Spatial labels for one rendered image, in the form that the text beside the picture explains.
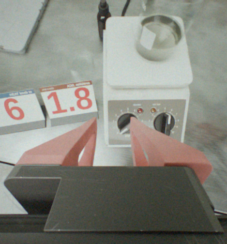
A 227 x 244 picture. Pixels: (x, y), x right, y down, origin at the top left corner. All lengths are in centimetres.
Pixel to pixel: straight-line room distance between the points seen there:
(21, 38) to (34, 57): 5
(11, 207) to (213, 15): 58
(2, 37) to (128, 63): 30
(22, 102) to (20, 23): 20
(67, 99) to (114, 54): 11
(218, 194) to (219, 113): 15
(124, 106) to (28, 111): 18
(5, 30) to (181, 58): 37
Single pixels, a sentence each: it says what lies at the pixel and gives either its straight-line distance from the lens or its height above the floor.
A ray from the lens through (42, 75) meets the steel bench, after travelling 34.
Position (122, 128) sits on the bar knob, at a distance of 20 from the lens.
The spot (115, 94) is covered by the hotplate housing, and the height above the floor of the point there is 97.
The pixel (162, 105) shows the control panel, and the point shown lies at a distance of 22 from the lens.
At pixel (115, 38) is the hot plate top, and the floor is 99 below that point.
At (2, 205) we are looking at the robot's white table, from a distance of 32.
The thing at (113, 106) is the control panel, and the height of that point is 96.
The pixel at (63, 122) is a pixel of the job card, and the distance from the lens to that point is 27.
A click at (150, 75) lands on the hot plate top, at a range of 20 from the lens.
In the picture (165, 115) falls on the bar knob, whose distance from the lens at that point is 21.
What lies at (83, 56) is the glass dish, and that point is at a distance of 33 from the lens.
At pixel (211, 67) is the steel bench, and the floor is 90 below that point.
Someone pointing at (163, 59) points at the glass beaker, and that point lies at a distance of 21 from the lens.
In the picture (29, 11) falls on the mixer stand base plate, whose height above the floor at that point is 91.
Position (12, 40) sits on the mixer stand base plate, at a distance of 41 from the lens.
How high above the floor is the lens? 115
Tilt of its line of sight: 76 degrees down
